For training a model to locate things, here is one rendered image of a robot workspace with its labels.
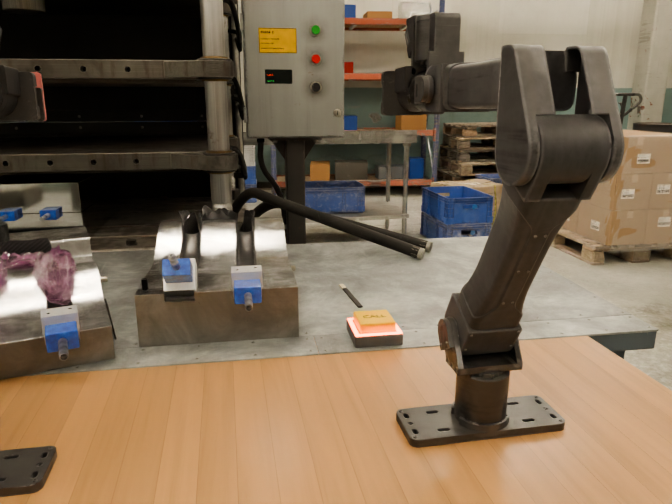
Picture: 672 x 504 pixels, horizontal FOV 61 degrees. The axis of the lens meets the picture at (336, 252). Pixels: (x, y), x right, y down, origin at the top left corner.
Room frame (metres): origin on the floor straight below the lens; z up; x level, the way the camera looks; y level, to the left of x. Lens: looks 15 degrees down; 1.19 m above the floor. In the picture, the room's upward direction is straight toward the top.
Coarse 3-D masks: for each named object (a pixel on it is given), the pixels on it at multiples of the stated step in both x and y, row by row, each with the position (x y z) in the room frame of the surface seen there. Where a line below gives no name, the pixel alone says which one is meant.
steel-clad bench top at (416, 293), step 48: (432, 240) 1.56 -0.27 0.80; (480, 240) 1.56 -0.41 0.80; (336, 288) 1.14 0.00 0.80; (384, 288) 1.14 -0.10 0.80; (432, 288) 1.14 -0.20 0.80; (576, 288) 1.14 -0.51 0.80; (336, 336) 0.89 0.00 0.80; (432, 336) 0.89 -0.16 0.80; (528, 336) 0.89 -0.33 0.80; (576, 336) 0.90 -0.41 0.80
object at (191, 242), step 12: (180, 216) 1.18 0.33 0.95; (192, 216) 1.22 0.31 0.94; (204, 216) 1.20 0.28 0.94; (216, 216) 1.22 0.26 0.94; (228, 216) 1.22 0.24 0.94; (252, 216) 1.21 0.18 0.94; (192, 228) 1.22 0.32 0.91; (252, 228) 1.17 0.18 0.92; (192, 240) 1.13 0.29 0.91; (240, 240) 1.14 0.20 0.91; (252, 240) 1.14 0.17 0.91; (192, 252) 1.10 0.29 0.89; (240, 252) 1.10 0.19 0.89; (252, 252) 1.10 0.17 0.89; (240, 264) 1.05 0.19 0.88; (252, 264) 1.05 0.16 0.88
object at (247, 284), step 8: (232, 272) 0.88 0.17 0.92; (240, 272) 0.88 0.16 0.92; (248, 272) 0.88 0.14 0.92; (256, 272) 0.89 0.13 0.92; (232, 280) 0.88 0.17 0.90; (240, 280) 0.88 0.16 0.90; (248, 280) 0.88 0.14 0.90; (256, 280) 0.88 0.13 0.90; (232, 288) 0.88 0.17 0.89; (240, 288) 0.84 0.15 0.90; (248, 288) 0.85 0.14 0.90; (256, 288) 0.85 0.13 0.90; (240, 296) 0.84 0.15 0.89; (248, 296) 0.82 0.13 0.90; (256, 296) 0.85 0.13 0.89; (248, 304) 0.79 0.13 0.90
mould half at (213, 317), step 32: (160, 224) 1.16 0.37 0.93; (224, 224) 1.18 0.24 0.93; (256, 224) 1.18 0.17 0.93; (160, 256) 1.07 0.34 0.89; (224, 256) 1.08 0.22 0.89; (256, 256) 1.09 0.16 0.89; (160, 288) 0.88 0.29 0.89; (224, 288) 0.88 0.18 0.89; (288, 288) 0.89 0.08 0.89; (160, 320) 0.85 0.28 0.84; (192, 320) 0.86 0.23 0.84; (224, 320) 0.87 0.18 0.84; (256, 320) 0.88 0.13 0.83; (288, 320) 0.89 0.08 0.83
